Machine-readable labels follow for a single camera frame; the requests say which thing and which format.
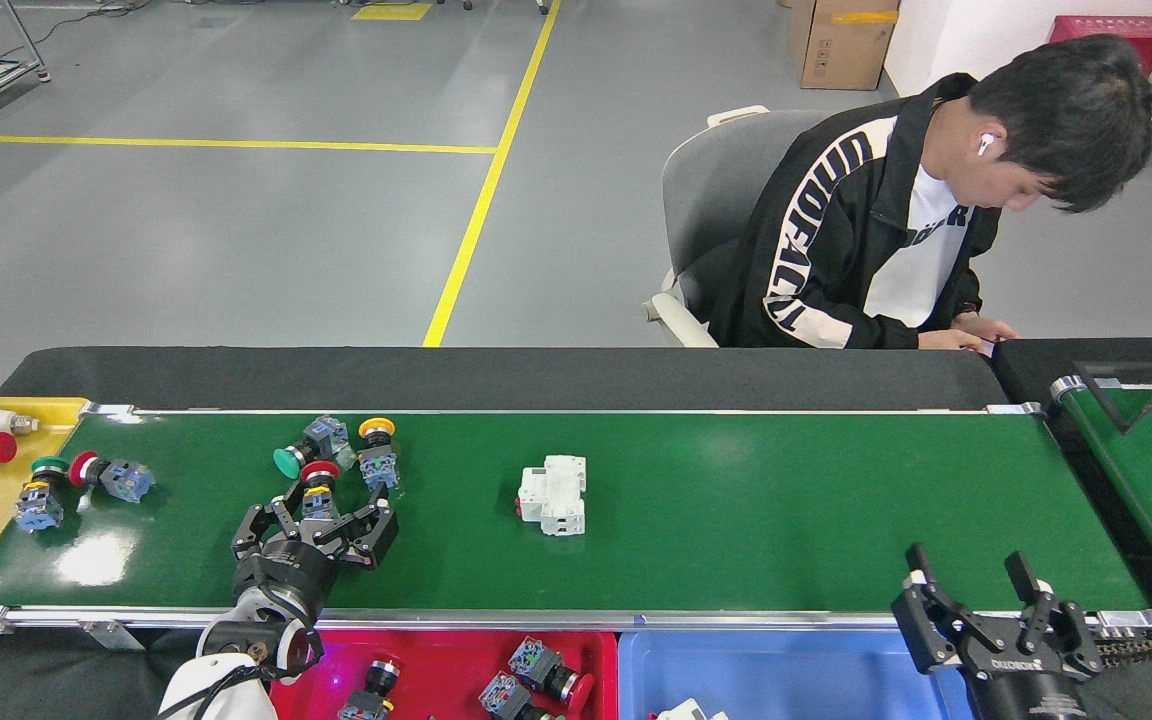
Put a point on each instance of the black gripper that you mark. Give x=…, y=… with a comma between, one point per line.
x=286, y=572
x=1021, y=690

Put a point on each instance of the yellow mushroom push button switch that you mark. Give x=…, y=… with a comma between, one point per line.
x=379, y=465

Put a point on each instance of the white circuit breaker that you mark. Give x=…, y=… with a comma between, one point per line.
x=691, y=712
x=556, y=495

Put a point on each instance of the green mushroom push button switch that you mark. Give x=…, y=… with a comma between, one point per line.
x=287, y=462
x=504, y=695
x=39, y=505

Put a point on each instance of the long green conveyor belt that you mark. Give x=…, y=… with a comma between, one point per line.
x=736, y=520

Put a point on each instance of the person's right hand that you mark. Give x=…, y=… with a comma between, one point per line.
x=951, y=340

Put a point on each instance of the person's left hand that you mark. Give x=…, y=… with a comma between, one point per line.
x=988, y=328

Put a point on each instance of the red plastic bin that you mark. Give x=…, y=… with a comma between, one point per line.
x=446, y=680

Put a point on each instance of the blue plastic bin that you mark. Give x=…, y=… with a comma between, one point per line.
x=786, y=680

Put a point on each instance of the person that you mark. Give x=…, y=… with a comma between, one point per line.
x=816, y=250

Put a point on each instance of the white earbud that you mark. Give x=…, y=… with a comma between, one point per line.
x=985, y=144

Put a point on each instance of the grey office chair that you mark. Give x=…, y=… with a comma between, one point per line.
x=701, y=200

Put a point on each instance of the brown cardboard box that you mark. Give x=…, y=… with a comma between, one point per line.
x=841, y=50

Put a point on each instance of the red fire extinguisher box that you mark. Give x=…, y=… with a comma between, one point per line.
x=1106, y=30

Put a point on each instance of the black metal bracket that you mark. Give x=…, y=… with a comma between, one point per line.
x=1126, y=365

